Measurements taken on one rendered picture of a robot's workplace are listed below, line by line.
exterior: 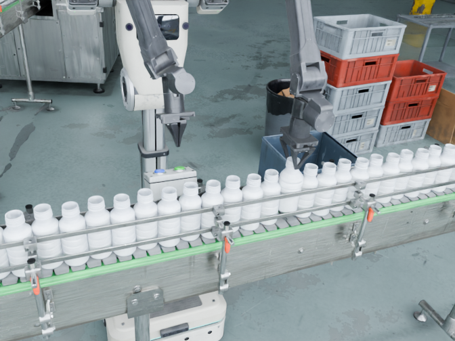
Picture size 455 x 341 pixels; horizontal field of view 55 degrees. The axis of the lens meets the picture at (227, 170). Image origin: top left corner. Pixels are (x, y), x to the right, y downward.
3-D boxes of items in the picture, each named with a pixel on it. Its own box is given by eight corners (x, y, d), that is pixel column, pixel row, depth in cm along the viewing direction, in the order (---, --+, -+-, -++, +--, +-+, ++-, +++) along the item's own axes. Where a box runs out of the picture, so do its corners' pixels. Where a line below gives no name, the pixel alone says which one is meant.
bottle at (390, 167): (380, 206, 141) (394, 161, 133) (367, 196, 145) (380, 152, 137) (393, 201, 144) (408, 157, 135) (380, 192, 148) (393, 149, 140)
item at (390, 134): (376, 148, 402) (382, 126, 391) (348, 129, 433) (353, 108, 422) (425, 139, 426) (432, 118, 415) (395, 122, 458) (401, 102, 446)
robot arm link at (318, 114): (321, 67, 112) (291, 70, 109) (348, 84, 103) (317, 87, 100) (313, 111, 119) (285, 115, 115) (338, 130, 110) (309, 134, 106)
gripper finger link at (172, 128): (196, 146, 127) (194, 114, 125) (172, 149, 124) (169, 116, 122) (189, 143, 133) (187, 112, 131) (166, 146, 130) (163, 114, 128)
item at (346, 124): (324, 141, 357) (330, 115, 346) (295, 120, 387) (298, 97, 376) (379, 129, 384) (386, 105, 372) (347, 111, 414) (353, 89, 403)
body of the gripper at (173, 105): (196, 118, 125) (193, 91, 124) (160, 121, 122) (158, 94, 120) (189, 116, 131) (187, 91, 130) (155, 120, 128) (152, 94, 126)
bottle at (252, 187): (245, 216, 131) (250, 168, 123) (262, 224, 128) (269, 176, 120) (233, 226, 127) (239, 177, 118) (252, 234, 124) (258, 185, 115)
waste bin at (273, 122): (272, 178, 343) (284, 101, 310) (248, 151, 378) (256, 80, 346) (321, 170, 359) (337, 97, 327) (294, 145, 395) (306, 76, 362)
